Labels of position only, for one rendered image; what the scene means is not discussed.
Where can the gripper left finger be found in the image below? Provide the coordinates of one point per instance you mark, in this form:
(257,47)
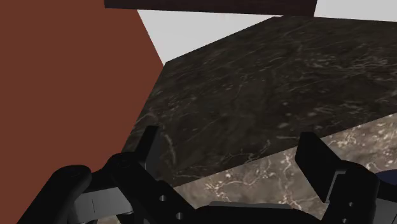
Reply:
(136,183)

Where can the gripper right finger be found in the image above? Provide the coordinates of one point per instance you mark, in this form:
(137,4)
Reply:
(319,164)

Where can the dark blue round thing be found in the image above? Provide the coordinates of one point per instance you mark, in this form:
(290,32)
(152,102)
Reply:
(388,177)

